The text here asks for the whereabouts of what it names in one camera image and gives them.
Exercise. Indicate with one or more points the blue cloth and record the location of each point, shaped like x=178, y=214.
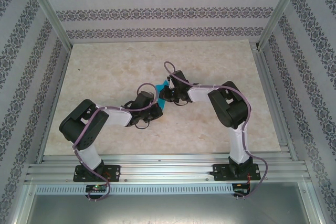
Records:
x=160, y=89

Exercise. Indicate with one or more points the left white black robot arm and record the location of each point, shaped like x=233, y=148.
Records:
x=119, y=117

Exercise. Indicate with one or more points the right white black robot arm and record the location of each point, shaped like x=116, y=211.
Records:
x=199, y=94

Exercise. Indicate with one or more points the grey metal sheet panel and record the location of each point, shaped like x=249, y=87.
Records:
x=168, y=208

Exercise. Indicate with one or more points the left small circuit board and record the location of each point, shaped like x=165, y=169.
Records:
x=95, y=188

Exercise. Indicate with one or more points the small circuit board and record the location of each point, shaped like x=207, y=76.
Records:
x=95, y=188
x=240, y=189

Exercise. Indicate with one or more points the right small circuit board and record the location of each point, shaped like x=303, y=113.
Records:
x=240, y=189

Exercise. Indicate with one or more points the long aluminium base rail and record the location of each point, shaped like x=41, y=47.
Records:
x=165, y=169

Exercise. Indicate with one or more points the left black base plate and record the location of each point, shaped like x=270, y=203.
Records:
x=115, y=172

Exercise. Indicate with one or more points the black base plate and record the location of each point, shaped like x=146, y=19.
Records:
x=219, y=172
x=115, y=172

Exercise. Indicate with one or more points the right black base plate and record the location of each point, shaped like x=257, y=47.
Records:
x=219, y=172

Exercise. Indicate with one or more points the aluminium side rail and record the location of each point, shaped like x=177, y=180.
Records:
x=266, y=77
x=61, y=77

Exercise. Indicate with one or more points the aluminium frame post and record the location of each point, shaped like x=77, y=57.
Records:
x=46, y=6
x=282, y=6

